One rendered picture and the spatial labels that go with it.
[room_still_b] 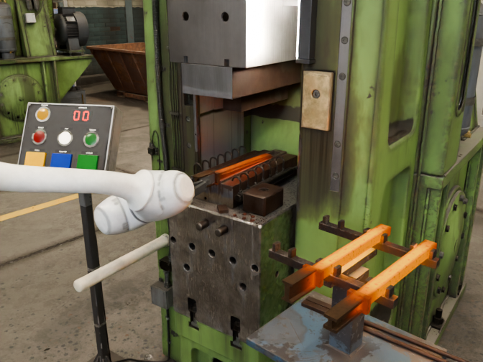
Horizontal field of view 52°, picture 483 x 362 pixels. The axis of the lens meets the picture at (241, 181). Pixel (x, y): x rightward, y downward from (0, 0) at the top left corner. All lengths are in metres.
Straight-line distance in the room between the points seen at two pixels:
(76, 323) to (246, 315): 1.29
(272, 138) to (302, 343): 0.98
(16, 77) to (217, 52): 4.96
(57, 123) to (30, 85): 4.49
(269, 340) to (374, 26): 0.87
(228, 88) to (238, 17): 0.21
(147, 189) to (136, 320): 1.60
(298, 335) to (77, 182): 0.66
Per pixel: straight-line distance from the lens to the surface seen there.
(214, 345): 1.86
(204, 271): 1.71
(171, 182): 1.16
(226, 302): 1.71
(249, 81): 1.57
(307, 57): 1.47
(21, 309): 2.97
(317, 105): 1.49
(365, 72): 1.45
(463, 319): 2.90
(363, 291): 1.01
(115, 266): 1.90
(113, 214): 1.28
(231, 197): 1.59
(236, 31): 1.47
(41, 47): 6.48
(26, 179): 1.18
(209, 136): 1.87
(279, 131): 2.01
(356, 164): 1.51
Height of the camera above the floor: 1.54
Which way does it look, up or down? 20 degrees down
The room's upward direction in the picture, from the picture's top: straight up
